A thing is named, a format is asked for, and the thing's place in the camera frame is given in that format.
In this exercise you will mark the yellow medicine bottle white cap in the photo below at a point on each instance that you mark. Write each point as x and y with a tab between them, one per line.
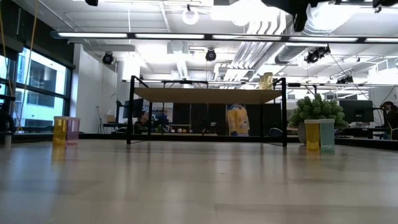
60	130
312	135
266	81

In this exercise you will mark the green medicine bottle white cap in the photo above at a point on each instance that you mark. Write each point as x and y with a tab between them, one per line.
327	135

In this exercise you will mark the pink translucent cup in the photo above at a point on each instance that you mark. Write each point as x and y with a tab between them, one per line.
74	130

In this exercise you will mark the long linear ceiling light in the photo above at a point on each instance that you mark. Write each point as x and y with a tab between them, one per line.
93	35

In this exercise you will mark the black track light cluster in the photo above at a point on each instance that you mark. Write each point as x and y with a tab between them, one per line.
345	80
317	54

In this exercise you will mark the black round ceiling spotlight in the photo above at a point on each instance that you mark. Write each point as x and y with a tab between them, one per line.
211	55
107	58

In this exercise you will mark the artificial green potted plant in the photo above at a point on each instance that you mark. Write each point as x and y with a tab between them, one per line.
317	109

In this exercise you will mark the large window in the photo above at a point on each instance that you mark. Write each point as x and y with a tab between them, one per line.
40	93

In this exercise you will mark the black computer monitor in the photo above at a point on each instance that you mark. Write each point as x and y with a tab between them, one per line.
134	108
356	110

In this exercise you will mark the cardboard box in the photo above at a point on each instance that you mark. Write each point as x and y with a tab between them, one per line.
109	119

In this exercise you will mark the person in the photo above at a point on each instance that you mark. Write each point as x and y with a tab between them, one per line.
391	118
143	119
237	119

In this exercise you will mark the black cabinet row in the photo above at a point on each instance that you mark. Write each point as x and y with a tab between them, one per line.
199	118

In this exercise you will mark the small grey cylinder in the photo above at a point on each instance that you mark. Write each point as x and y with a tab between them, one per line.
7	140

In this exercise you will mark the silver ventilation duct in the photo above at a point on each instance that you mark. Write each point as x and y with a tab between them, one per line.
292	53

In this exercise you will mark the wooden shelf black metal frame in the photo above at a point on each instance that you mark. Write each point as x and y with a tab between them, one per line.
205	96

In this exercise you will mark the black metal table frame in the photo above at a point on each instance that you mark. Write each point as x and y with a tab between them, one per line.
93	136

